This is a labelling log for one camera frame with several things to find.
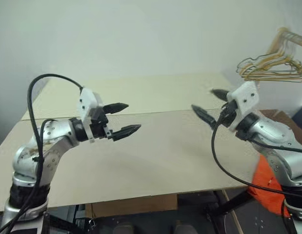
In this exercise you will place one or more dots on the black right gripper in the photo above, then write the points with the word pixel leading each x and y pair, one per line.
pixel 230 113

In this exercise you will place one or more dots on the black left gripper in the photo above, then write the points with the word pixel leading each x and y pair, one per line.
pixel 98 126

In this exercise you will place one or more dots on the orange shorts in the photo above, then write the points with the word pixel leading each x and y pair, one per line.
pixel 265 195

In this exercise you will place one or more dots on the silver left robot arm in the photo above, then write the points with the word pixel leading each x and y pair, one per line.
pixel 56 131

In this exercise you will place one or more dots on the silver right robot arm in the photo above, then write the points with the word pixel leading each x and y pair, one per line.
pixel 275 131

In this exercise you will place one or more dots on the wooden hanger rack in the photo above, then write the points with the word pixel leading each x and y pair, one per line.
pixel 296 37

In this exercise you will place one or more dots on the flat brown cardboard box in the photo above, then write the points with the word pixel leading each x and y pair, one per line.
pixel 131 206

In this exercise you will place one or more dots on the black background object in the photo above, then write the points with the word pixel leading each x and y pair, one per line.
pixel 299 112

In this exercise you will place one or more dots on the dark rounded shape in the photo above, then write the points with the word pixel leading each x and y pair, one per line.
pixel 123 229

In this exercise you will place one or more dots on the thin wooden stick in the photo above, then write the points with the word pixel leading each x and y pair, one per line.
pixel 232 214

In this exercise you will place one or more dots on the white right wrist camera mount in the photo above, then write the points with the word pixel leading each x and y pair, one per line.
pixel 246 95

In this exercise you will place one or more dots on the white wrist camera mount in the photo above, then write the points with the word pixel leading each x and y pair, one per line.
pixel 246 95
pixel 86 100

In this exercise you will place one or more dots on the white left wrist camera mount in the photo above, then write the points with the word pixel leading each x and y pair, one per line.
pixel 86 100

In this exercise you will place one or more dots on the black metal table frame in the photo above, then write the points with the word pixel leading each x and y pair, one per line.
pixel 229 207

